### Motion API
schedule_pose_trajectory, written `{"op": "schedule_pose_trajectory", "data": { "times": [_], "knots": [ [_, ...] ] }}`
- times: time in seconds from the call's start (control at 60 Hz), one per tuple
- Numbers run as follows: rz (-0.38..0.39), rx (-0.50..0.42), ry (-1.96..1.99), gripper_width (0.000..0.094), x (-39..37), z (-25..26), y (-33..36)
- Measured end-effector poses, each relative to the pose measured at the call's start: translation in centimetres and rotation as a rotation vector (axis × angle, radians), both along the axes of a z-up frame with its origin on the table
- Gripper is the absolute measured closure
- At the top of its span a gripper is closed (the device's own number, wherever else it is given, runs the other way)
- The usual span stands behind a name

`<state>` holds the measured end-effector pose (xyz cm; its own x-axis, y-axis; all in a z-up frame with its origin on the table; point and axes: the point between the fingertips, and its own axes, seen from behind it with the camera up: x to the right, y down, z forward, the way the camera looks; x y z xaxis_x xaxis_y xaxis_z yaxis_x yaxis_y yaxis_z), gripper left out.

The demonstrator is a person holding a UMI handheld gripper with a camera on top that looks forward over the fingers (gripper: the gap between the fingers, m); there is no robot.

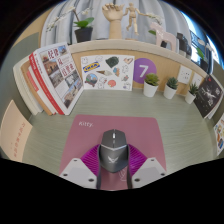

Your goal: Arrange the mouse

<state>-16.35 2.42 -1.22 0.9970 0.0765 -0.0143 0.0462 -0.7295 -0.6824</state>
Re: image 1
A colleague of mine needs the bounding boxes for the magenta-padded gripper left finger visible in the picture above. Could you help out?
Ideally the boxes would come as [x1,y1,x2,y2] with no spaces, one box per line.
[58,143,103,190]

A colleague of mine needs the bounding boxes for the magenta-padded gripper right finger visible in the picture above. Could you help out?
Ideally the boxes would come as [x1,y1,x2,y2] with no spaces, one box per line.
[125,143,167,190]

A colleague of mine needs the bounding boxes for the grey and black computer mouse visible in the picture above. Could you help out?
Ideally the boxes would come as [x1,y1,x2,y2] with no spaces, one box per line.
[97,128,130,174]

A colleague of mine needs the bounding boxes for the dusky pink mouse pad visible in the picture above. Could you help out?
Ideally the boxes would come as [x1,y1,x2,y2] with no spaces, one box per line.
[59,114,168,192]

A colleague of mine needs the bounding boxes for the beige book with red lettering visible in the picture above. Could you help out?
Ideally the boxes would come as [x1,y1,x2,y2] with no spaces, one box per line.
[0,99,34,163]

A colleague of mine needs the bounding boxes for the colourful food sticker sheet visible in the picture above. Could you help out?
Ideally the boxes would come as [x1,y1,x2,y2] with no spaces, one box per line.
[213,113,224,157]

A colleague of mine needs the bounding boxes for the small succulent in white pot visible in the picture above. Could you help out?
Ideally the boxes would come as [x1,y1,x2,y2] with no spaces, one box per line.
[143,72,160,98]
[184,82,200,105]
[163,76,179,100]

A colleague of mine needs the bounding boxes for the white magazine with photo cover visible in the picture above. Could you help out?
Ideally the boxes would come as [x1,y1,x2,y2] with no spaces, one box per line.
[32,41,85,116]

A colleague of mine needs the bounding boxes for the tan kraft book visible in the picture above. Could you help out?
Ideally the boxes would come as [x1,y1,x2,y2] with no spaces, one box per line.
[20,59,54,116]

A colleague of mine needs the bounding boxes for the white sticker sheet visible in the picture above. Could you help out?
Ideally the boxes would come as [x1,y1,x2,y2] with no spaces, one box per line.
[80,54,136,92]

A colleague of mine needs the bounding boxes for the thick white book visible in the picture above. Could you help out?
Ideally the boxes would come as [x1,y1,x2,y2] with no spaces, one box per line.
[12,54,44,115]

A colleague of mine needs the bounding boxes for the round purple number sign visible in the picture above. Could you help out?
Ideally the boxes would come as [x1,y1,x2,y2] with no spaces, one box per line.
[132,57,158,85]

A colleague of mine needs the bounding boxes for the green felt desk partition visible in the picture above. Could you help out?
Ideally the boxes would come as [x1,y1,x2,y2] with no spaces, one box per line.
[0,31,41,158]

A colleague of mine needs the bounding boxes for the white orchid in black pot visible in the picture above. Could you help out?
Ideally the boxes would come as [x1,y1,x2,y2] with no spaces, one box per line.
[194,39,214,73]
[144,12,164,36]
[45,6,95,44]

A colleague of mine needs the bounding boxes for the light wooden shelf ledge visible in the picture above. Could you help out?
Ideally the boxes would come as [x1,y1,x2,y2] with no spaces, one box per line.
[68,38,208,76]

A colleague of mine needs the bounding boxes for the black wooden horse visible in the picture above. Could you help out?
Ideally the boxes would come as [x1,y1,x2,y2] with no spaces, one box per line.
[175,32,193,58]

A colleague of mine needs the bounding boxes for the pink wooden horse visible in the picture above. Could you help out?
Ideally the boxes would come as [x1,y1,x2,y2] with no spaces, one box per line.
[149,21,178,54]

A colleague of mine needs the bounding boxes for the black-framed window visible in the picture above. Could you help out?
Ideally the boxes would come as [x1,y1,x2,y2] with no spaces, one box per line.
[181,13,221,64]

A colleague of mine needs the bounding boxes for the grey curtain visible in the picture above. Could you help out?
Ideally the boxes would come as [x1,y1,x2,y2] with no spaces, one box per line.
[39,0,191,48]

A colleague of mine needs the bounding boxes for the wooden hand model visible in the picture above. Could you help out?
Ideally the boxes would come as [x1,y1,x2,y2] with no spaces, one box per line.
[101,2,125,40]

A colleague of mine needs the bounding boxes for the wooden artist mannequin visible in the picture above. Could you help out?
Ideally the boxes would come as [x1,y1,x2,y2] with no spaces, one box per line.
[123,2,148,40]

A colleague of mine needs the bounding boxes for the white wall socket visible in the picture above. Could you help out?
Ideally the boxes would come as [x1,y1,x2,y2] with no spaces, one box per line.
[177,64,193,85]
[191,71,204,88]

